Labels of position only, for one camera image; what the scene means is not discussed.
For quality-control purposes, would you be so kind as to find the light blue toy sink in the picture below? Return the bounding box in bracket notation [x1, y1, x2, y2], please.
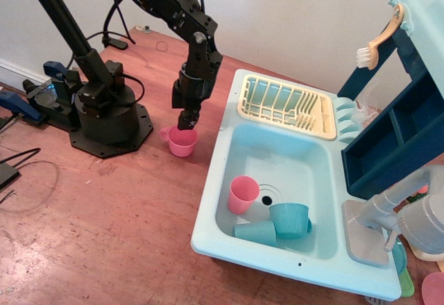
[191, 69, 401, 301]

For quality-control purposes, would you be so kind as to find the black cable foot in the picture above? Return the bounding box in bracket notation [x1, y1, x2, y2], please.
[102, 36, 128, 50]

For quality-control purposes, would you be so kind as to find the grey toy faucet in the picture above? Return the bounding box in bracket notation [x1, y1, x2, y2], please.
[342, 165, 443, 267]

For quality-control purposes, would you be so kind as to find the tan dish brush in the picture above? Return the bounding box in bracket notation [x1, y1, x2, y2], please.
[357, 3, 404, 70]

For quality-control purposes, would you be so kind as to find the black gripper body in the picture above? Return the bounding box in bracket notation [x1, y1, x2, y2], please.
[171, 33, 223, 109]

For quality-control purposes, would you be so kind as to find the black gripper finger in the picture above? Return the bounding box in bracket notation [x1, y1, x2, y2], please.
[177, 110, 193, 130]
[189, 109, 200, 128]

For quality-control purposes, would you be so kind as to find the black flat device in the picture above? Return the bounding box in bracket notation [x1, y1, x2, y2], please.
[0, 163, 20, 190]

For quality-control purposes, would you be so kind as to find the teal plate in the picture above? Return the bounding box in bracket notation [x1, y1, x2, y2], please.
[392, 239, 407, 274]

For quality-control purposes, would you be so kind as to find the blue black clamp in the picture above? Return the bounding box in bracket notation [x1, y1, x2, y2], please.
[22, 61, 83, 132]

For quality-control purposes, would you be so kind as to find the pink cup with handle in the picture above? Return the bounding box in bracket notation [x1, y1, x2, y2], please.
[160, 126, 198, 157]

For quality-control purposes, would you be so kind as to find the green plate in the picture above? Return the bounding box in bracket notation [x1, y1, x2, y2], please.
[398, 268, 415, 297]

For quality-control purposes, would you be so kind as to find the pink plate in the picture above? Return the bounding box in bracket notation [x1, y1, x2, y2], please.
[422, 272, 444, 305]

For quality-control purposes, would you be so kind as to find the cream dish rack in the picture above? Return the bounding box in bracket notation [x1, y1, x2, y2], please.
[237, 74, 336, 141]

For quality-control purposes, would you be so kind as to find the black cable loop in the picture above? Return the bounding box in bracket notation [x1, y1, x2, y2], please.
[0, 148, 60, 214]

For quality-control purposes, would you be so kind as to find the teal cup with handle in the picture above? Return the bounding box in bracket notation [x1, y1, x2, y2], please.
[269, 202, 312, 239]

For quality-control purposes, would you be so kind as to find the dark blue toy shelf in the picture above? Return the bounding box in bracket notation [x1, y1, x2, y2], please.
[341, 29, 443, 200]

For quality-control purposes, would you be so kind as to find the pink tumbler cup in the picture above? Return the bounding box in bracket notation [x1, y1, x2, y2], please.
[228, 175, 260, 215]

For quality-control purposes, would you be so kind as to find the blue clamp handle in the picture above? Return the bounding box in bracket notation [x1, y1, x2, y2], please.
[1, 91, 44, 124]

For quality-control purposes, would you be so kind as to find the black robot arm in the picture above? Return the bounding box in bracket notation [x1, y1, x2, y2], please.
[38, 0, 223, 158]

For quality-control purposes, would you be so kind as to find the teal tumbler lying down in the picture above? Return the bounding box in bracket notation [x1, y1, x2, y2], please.
[232, 220, 277, 246]

